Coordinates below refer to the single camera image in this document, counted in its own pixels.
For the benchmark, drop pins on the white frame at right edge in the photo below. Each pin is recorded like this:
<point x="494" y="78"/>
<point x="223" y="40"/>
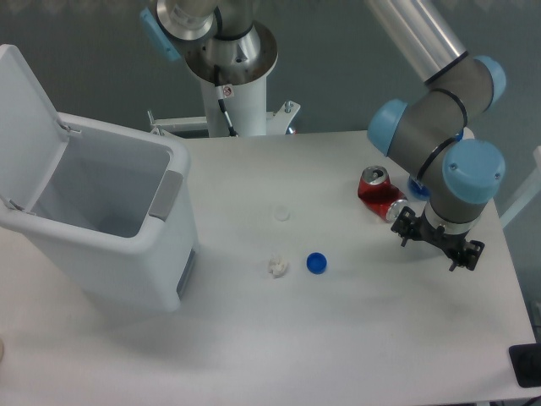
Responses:
<point x="524" y="194"/>

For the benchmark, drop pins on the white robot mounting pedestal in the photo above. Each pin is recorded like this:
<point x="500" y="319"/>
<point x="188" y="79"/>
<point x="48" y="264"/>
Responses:
<point x="232" y="110"/>

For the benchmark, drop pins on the black device at table corner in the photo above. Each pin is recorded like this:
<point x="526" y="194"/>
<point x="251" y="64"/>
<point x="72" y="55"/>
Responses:
<point x="525" y="359"/>

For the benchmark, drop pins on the blue bottle cap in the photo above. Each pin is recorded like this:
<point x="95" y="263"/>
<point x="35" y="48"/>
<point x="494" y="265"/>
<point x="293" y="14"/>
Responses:
<point x="316" y="263"/>

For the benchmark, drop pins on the crushed red soda can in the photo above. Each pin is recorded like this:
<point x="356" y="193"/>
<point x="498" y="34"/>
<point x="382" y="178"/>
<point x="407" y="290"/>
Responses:
<point x="382" y="197"/>

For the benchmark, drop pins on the white pedal trash bin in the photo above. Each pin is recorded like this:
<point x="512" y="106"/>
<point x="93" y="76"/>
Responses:
<point x="108" y="205"/>

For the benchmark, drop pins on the crumpled white paper ball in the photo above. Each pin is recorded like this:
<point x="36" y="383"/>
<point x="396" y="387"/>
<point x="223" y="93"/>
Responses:
<point x="277" y="266"/>

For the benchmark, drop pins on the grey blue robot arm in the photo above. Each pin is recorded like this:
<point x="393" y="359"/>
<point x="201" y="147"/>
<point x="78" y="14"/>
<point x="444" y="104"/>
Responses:
<point x="228" y="51"/>

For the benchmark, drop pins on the blue cap behind arm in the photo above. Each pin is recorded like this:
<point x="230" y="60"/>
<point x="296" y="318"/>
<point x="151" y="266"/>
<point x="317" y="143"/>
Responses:
<point x="418" y="190"/>

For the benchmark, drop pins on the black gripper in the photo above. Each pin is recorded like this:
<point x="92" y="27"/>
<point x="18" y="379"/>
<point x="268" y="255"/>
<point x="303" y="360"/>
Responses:
<point x="461" y="252"/>

